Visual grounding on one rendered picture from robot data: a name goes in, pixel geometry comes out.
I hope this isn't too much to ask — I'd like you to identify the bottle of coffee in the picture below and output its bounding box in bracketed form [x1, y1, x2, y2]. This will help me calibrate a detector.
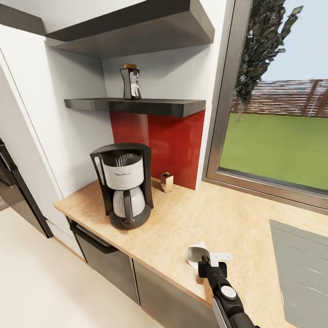
[120, 63, 141, 100]

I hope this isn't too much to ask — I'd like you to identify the paper coffee filter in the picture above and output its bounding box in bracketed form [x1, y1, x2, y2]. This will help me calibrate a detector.
[187, 241, 210, 270]

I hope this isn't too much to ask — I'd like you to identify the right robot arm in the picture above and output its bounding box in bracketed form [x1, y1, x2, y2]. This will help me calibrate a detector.
[198, 252, 259, 328]

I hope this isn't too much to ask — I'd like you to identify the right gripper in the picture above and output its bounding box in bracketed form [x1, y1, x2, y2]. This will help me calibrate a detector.
[198, 260, 227, 282]

